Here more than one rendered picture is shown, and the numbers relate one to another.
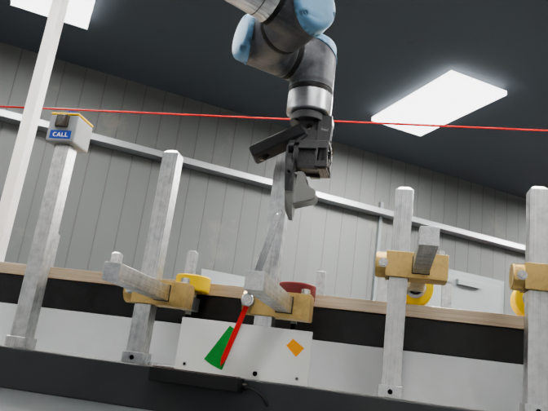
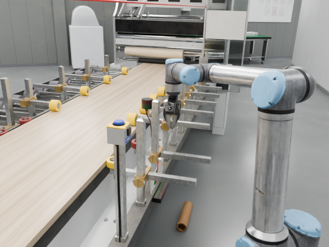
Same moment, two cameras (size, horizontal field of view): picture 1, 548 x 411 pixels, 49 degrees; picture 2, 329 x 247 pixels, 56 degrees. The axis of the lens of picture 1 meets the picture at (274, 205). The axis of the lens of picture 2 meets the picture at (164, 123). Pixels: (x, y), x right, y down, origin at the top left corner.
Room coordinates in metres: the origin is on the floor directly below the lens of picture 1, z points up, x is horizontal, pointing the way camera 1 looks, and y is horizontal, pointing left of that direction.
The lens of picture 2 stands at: (1.12, 1.55, 1.62)
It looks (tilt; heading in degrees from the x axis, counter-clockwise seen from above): 20 degrees down; 271
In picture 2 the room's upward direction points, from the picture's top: 2 degrees clockwise
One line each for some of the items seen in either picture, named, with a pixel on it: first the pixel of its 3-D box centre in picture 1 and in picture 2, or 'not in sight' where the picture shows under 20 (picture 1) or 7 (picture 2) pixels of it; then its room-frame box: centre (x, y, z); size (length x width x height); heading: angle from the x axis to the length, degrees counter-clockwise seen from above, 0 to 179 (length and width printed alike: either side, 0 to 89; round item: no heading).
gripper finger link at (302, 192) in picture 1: (301, 195); (175, 120); (1.10, -0.05, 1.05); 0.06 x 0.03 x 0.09; 77
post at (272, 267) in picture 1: (271, 260); (155, 141); (1.20, -0.01, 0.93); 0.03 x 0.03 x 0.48; 78
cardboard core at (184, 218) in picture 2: not in sight; (185, 215); (0.98, -0.57, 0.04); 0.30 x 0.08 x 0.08; 78
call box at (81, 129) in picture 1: (69, 134); (119, 133); (1.31, 0.49, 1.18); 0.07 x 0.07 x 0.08; 78
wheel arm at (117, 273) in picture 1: (158, 292); (152, 176); (1.20, 0.20, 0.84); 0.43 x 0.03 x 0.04; 168
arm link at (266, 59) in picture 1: (267, 44); (187, 73); (1.05, 0.05, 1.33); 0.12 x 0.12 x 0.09; 29
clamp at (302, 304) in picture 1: (277, 305); (155, 154); (1.20, -0.03, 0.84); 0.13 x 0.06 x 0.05; 78
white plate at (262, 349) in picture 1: (242, 350); (157, 174); (1.18, 0.02, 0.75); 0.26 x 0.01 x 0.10; 78
